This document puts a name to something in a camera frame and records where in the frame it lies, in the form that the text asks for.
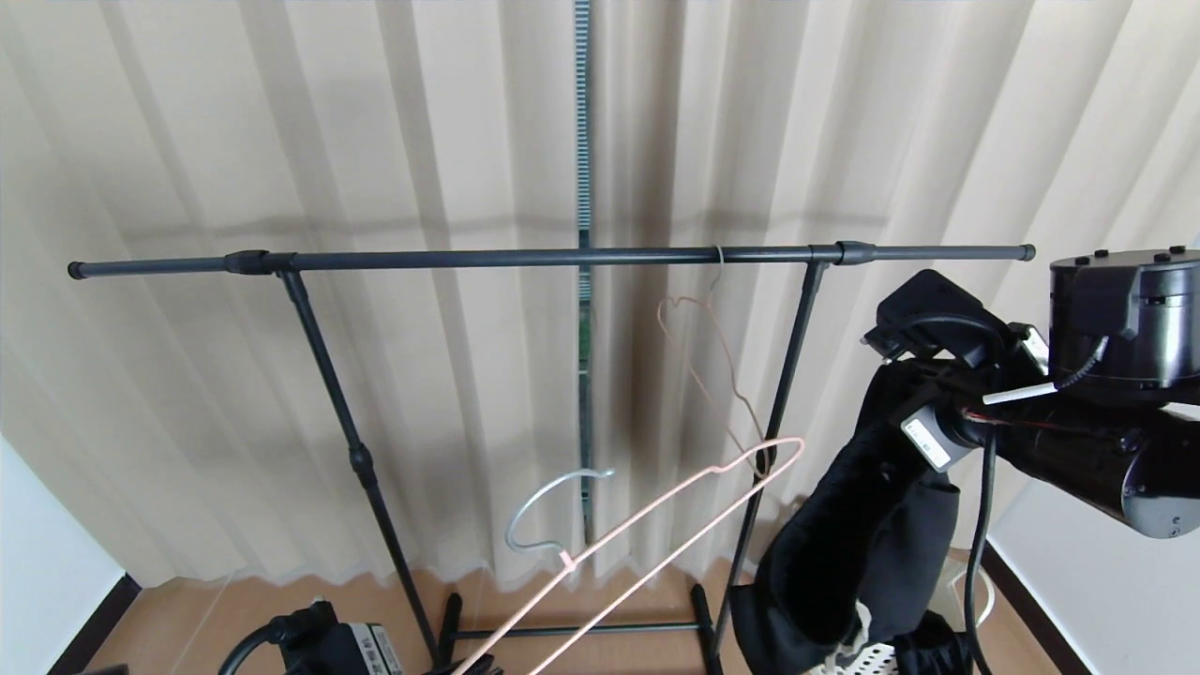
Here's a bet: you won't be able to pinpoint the white laundry basket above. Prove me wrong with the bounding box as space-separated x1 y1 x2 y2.
814 553 997 675

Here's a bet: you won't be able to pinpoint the beige curtain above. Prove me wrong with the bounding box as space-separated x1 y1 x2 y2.
0 0 1200 593

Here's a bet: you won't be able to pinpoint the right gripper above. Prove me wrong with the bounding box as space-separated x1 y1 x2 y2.
902 403 1200 540

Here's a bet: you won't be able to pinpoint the pink clothes hanger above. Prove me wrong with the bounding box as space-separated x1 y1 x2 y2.
655 246 781 477
453 436 807 675

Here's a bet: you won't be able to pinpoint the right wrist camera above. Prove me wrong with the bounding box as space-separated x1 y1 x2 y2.
861 270 1020 378

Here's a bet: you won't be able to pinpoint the black shorts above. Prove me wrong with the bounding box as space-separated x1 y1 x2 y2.
729 361 967 675

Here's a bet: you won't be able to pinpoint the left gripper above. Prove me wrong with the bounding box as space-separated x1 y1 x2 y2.
333 622 406 675

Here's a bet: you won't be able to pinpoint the black cable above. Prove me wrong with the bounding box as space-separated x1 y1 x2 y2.
881 312 1009 675
218 621 303 675

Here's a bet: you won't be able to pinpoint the black clothes rack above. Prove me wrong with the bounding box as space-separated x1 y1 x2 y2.
67 241 1037 675

